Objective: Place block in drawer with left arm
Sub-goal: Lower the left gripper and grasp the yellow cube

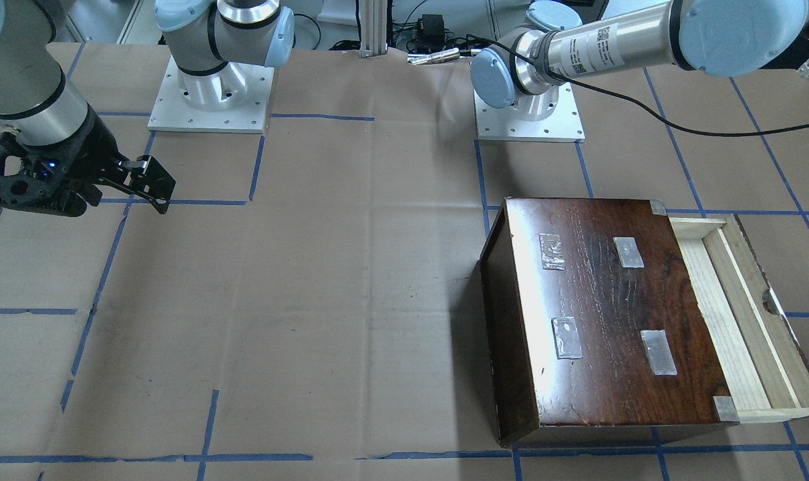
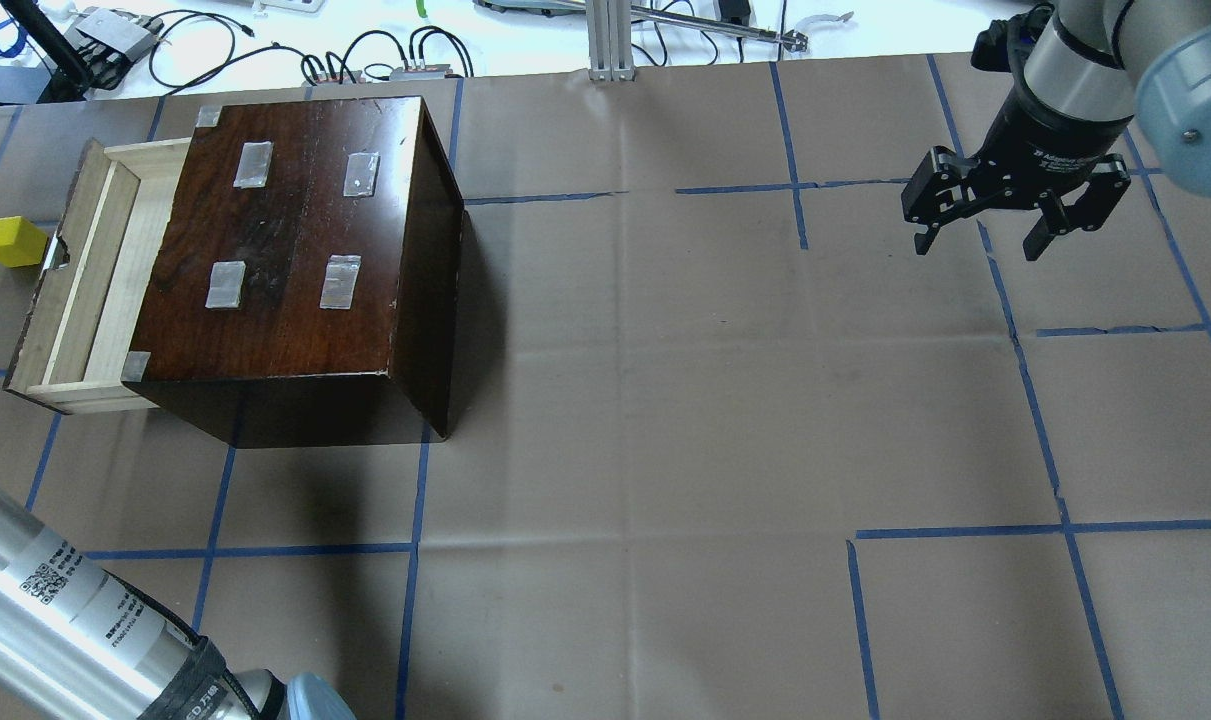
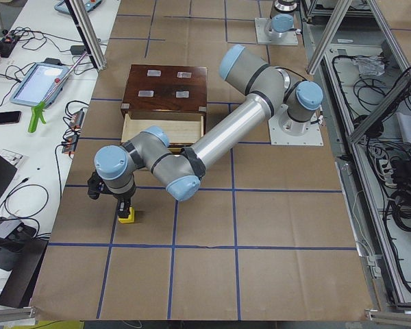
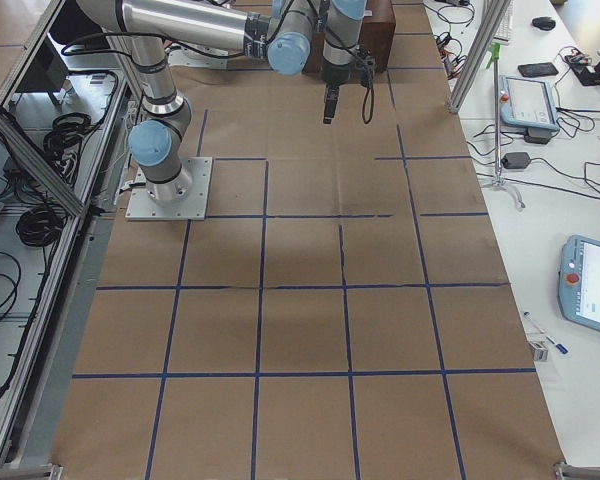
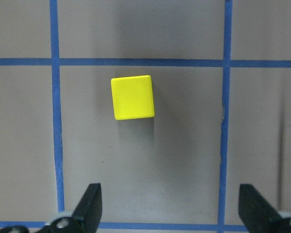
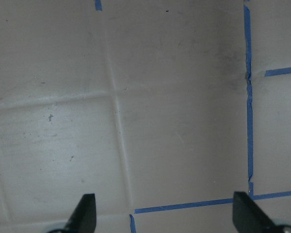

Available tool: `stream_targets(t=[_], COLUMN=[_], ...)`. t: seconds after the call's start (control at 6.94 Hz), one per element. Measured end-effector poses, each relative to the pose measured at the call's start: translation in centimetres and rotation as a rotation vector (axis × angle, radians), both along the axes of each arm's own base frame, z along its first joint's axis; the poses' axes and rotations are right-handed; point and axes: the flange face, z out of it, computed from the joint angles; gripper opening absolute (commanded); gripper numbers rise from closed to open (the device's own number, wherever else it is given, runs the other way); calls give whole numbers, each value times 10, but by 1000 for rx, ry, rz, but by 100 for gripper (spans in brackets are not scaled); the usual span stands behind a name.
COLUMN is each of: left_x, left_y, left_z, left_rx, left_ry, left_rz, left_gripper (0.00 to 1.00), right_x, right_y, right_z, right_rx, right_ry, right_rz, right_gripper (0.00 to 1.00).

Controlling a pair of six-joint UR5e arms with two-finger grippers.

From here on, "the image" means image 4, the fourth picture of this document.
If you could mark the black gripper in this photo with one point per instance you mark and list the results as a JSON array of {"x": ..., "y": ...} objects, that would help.
[{"x": 335, "y": 75}]

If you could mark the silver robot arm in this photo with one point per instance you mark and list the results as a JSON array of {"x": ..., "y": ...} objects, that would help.
[{"x": 282, "y": 39}]

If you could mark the dark wooden drawer box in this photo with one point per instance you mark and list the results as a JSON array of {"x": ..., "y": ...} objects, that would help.
[{"x": 376, "y": 36}]

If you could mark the black power adapter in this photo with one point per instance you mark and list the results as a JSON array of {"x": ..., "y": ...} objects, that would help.
[{"x": 516, "y": 160}]

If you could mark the far teach pendant tablet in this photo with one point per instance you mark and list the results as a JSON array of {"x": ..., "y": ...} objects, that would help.
[{"x": 527, "y": 102}]

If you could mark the teach pendant tablet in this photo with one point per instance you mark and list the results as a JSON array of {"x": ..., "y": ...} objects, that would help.
[
  {"x": 527, "y": 102},
  {"x": 579, "y": 281}
]

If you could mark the black smartphone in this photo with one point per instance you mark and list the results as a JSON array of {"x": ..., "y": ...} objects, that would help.
[{"x": 537, "y": 70}]

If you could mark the black computer mouse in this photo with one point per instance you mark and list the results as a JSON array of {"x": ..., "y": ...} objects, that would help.
[{"x": 544, "y": 23}]

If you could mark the near teach pendant tablet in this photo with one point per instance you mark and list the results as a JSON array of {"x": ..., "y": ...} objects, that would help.
[{"x": 579, "y": 281}]

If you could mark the small metal clip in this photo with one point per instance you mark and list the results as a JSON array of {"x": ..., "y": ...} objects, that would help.
[{"x": 539, "y": 350}]

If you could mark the blue white pen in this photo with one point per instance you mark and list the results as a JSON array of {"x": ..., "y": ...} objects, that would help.
[{"x": 541, "y": 332}]

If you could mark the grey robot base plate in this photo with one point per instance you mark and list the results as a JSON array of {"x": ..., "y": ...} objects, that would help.
[{"x": 185, "y": 198}]

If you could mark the aluminium frame post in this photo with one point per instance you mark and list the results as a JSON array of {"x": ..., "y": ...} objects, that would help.
[{"x": 494, "y": 30}]

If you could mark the green handled grabber stick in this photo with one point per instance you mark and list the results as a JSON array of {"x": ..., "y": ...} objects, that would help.
[{"x": 497, "y": 182}]

